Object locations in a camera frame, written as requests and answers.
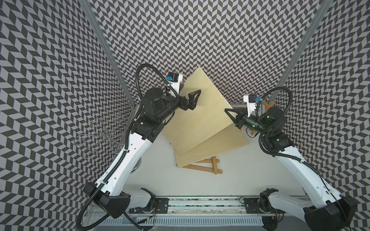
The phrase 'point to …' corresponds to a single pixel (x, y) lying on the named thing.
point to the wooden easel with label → (267, 104)
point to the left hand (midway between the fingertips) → (191, 89)
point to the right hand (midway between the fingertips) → (226, 111)
